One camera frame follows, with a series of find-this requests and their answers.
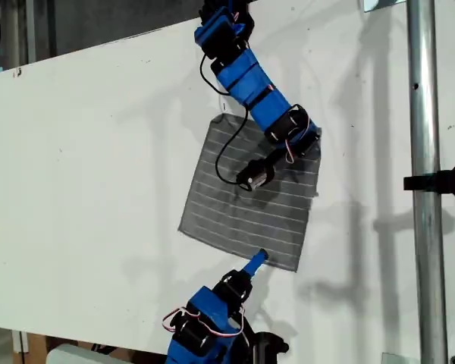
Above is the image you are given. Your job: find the black camera cable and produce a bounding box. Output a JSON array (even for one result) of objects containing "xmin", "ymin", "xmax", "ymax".
[{"xmin": 199, "ymin": 52, "xmax": 252, "ymax": 190}]

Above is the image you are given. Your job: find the black camera stalk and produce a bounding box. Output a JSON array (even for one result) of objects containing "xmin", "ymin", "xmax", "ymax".
[{"xmin": 265, "ymin": 146, "xmax": 300, "ymax": 170}]

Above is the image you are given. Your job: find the wooden table support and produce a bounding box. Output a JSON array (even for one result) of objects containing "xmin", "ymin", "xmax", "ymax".
[{"xmin": 11, "ymin": 329, "xmax": 49, "ymax": 356}]

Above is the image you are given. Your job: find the black clamp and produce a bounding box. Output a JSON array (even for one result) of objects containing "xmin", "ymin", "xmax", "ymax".
[{"xmin": 403, "ymin": 161, "xmax": 455, "ymax": 201}]

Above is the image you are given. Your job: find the steel post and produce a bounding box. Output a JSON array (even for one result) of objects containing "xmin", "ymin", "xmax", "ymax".
[{"xmin": 405, "ymin": 0, "xmax": 450, "ymax": 364}]

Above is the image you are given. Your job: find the grey metal pole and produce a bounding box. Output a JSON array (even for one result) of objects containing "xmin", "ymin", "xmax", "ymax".
[{"xmin": 24, "ymin": 0, "xmax": 37, "ymax": 64}]

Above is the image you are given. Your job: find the white box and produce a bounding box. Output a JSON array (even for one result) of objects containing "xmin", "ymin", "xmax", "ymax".
[{"xmin": 45, "ymin": 343, "xmax": 132, "ymax": 364}]

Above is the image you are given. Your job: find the red white servo wire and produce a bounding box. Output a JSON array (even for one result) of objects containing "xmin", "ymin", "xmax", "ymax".
[
  {"xmin": 268, "ymin": 113, "xmax": 312, "ymax": 165},
  {"xmin": 162, "ymin": 306, "xmax": 251, "ymax": 342}
]

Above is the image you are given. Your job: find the grey striped towel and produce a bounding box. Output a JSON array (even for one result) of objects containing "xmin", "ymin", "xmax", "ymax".
[{"xmin": 177, "ymin": 112, "xmax": 323, "ymax": 273}]

